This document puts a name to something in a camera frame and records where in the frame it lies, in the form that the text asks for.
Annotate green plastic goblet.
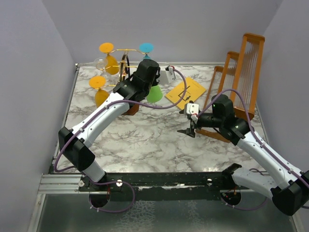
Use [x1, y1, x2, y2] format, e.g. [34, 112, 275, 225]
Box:
[146, 85, 163, 103]

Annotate blue plastic goblet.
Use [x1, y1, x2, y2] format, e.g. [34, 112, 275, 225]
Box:
[139, 43, 154, 59]

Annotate orange plastic goblet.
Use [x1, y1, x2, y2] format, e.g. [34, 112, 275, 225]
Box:
[89, 75, 110, 108]
[99, 43, 119, 75]

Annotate clear wine glass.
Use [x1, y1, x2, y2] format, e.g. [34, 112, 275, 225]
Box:
[93, 58, 112, 80]

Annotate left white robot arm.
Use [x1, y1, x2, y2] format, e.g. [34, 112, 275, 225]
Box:
[58, 59, 160, 191]

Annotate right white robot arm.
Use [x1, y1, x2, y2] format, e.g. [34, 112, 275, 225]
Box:
[180, 94, 309, 216]

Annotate yellow booklet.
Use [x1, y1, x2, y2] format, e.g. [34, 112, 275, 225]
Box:
[165, 77, 206, 110]

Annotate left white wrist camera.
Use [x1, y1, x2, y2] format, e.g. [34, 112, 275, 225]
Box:
[157, 66, 176, 85]

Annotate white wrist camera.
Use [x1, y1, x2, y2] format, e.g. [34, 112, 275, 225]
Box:
[157, 66, 176, 85]
[179, 102, 200, 122]

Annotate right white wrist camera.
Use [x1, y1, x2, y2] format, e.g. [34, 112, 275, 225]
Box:
[179, 102, 200, 122]

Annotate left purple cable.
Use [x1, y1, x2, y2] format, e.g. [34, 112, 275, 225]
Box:
[53, 69, 188, 213]

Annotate purple cable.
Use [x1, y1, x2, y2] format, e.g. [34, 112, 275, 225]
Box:
[197, 88, 309, 210]
[53, 69, 188, 213]

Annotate gold wire wine glass rack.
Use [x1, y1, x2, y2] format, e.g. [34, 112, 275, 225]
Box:
[101, 49, 145, 116]

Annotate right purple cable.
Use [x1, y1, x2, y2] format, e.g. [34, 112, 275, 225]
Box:
[197, 88, 309, 210]

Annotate wooden string harp rack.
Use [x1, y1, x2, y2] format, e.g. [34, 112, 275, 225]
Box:
[195, 33, 266, 143]

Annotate aluminium frame rail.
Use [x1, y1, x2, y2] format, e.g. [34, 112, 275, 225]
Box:
[38, 174, 82, 194]

